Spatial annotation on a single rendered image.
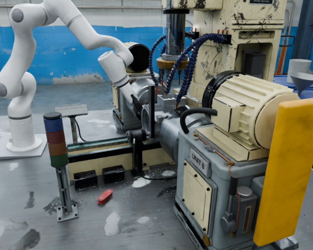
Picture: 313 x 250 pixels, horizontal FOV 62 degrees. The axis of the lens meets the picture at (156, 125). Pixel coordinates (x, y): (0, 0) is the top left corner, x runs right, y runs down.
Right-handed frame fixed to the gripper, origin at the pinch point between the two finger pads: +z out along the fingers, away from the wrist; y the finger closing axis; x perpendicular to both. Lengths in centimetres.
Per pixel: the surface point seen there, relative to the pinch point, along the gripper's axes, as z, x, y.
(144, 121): 10.0, -1.2, -1.4
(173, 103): 4.8, 14.8, 11.0
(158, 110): 3.9, 6.7, 9.6
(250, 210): 5, 3, 83
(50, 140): -25, -34, 38
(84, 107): -11.2, -23.6, -14.9
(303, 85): 92, 138, -42
